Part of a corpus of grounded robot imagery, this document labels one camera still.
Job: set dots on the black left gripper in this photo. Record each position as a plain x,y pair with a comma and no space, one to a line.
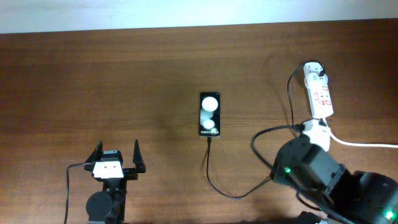
131,172

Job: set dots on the black Samsung smartphone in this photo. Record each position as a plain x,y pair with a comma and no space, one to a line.
210,114

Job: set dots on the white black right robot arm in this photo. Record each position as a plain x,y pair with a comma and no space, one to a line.
349,197

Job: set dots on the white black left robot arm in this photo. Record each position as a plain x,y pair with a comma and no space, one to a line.
108,205

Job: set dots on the white USB charger plug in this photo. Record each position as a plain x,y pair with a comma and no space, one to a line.
314,80

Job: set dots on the white power strip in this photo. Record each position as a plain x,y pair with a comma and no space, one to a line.
319,98

